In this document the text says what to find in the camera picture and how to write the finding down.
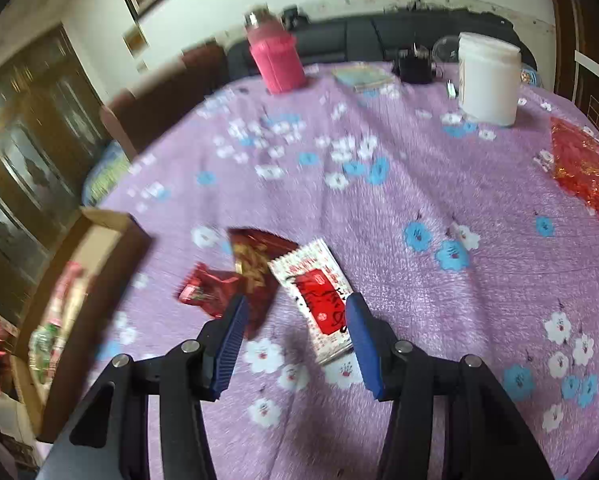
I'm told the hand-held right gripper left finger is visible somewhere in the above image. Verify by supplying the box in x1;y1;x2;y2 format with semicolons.
38;292;252;480

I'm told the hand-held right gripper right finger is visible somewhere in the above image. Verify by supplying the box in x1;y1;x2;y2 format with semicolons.
344;291;556;480

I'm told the small red snack packet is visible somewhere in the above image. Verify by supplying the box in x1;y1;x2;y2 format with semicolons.
177;263;242;319

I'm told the white and red snack packet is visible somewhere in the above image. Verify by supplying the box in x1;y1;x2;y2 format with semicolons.
267;238;356;367

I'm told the dark red snack packet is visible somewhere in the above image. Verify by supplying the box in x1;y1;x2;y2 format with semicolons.
227;227;300;341

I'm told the cardboard box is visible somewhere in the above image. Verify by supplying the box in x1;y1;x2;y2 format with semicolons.
10;207;153;444

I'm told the purple floral tablecloth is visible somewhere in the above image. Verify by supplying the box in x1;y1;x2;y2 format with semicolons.
82;61;599;480

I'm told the pile of red snack packets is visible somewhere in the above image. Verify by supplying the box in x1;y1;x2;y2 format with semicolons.
28;260;87;386

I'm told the blue green patterned cushion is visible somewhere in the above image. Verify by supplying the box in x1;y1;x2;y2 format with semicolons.
82;141;132;207

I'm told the brown wooden chair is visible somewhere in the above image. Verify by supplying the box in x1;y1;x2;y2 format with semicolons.
99;42;230;161

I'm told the colourful flat book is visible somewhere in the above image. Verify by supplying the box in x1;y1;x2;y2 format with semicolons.
331;62;396;94

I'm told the dark glass-door cabinet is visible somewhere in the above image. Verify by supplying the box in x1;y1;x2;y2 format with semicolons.
0;22;111;326

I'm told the black charger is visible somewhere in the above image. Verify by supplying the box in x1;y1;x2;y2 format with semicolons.
397;46;436;85

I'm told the red patterned plastic bag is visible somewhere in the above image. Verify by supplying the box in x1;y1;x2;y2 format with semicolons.
550;117;599;224

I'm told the pink insulated bottle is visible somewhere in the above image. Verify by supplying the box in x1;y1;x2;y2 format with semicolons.
244;5;307;95

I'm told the white plastic jar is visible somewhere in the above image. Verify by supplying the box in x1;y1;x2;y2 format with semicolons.
457;31;523;127

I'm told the clear glass jar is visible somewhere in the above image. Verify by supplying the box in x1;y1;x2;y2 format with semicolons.
432;36;461;66

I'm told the black sofa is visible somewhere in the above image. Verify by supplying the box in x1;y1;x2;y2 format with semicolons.
226;7;537;81

